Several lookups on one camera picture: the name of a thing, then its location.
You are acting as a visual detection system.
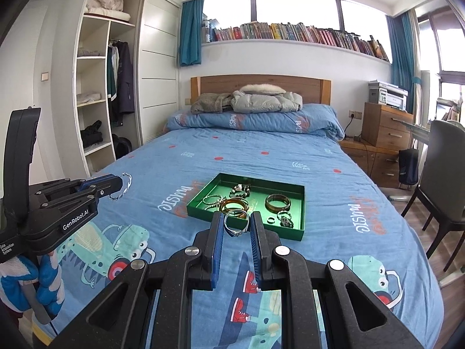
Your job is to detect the brown wide bangle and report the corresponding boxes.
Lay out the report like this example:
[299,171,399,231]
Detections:
[265,193,292,213]

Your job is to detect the wooden headboard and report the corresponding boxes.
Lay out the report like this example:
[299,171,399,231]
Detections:
[191,76,332,108]

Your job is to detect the grey dark-legged chair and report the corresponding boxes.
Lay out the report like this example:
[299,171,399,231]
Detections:
[401,120,465,271]

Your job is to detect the green metal tray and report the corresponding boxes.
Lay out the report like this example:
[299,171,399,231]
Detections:
[186,173,306,242]

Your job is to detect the black folded clothes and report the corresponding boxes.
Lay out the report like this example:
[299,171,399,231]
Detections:
[81,120,103,149]

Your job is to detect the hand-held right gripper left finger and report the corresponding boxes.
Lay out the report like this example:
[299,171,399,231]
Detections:
[47,213,224,349]

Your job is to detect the amber resin bangle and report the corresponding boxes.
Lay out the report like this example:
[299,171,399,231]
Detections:
[220,197,251,219]

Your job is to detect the folded blue printed duvet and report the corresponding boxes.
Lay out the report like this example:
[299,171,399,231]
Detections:
[163,104,345,140]

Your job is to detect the low wooden nightstand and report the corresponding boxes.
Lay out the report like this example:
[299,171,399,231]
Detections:
[339,140,404,190]

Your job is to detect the silver cuff bangle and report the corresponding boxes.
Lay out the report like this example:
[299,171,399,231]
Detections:
[108,172,132,200]

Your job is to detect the black waste bin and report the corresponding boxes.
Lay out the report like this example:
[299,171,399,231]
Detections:
[398,148,419,186]

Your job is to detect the olive fleece jacket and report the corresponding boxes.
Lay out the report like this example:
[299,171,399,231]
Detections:
[191,93,235,114]

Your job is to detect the black backpack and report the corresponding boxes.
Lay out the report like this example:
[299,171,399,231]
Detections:
[112,134,133,161]

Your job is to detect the long teal curtain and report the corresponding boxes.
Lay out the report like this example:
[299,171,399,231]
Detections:
[386,9,422,117]

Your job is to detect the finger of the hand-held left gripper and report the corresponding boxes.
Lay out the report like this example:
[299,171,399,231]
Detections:
[31,175,117,199]
[40,178,123,211]

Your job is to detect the wooden drawer chest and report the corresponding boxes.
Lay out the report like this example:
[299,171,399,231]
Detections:
[361,102,415,151]

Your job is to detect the grey down jacket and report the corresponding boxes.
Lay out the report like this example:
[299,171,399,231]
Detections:
[230,83,303,113]

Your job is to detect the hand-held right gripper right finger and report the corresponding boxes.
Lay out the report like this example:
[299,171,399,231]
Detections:
[251,213,424,349]

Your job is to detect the folded light clothes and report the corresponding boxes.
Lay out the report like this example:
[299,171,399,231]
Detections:
[76,92,106,104]

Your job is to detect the hanging dark clothes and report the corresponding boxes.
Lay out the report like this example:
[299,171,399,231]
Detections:
[106,40,135,126]

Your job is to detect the blue printed bedsheet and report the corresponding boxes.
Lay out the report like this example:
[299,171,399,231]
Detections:
[31,131,446,349]

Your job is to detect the silver bangle with charm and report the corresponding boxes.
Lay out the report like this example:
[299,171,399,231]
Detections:
[223,210,251,238]

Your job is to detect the white wardrobe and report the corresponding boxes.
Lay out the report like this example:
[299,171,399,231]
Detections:
[74,0,182,179]

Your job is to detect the white printer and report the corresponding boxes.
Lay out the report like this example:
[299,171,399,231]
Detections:
[368,80,408,111]

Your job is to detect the row of books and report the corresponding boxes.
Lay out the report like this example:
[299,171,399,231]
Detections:
[201,20,391,62]

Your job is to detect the person's left hand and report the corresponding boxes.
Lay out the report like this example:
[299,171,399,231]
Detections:
[0,252,66,317]

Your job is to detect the short teal curtain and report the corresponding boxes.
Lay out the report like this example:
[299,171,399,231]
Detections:
[180,0,203,67]

